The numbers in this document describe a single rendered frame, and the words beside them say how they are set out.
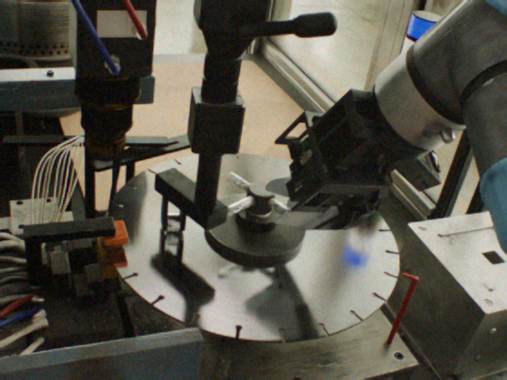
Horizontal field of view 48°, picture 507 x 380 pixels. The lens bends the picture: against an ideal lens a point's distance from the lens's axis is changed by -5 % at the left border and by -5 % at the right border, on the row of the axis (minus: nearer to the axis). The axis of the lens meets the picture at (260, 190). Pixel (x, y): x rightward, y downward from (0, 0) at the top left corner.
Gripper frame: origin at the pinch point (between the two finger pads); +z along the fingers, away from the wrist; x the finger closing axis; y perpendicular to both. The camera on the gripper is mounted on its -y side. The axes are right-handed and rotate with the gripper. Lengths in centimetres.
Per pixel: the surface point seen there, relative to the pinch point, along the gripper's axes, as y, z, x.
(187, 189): 11.6, 1.1, -3.3
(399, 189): -46, 26, -18
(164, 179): 13.3, 2.5, -5.0
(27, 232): 26.4, 7.2, -1.2
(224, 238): 6.7, 4.2, 0.7
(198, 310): 12.3, 1.8, 8.9
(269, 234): 2.0, 2.9, 0.8
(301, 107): -46, 48, -51
